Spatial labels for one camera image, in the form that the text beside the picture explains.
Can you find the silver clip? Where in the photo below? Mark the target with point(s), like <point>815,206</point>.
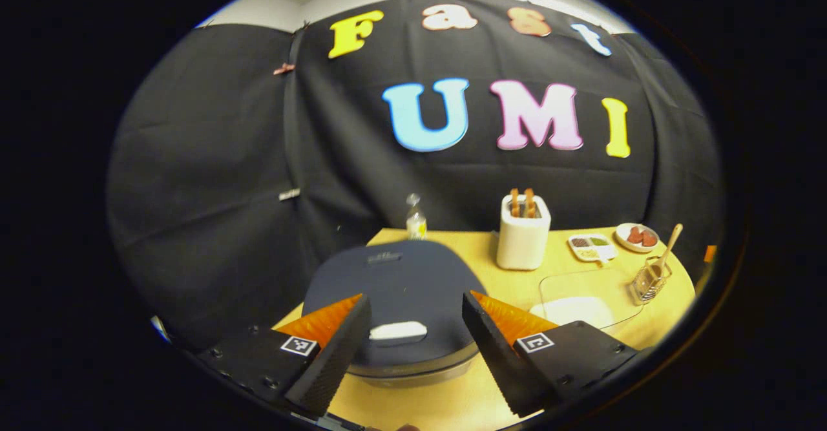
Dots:
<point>289,194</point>

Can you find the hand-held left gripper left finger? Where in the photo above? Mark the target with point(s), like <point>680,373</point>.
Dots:
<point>336,353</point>

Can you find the dark grey rice cooker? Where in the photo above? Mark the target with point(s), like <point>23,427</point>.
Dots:
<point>413,282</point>

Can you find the white toaster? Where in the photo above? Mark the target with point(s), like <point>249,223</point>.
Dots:
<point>522,243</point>

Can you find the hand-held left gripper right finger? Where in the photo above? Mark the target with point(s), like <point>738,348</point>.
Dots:
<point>494,353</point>

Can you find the red clothes peg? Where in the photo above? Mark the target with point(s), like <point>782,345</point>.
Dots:
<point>283,68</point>

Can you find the toast slice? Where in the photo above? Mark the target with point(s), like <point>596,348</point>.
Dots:
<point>529,203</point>
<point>514,203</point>

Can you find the glass bottle with yellow label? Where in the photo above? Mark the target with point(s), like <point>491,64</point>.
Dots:
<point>417,224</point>

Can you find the white divided dish of beans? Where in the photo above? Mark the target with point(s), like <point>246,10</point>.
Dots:
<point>591,250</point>

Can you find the black backdrop cloth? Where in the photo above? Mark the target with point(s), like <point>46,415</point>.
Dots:
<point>194,159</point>

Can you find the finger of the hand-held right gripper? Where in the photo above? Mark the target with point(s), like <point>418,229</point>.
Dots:
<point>710,254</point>

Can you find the white round plate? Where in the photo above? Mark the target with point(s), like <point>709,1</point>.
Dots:
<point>621,240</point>

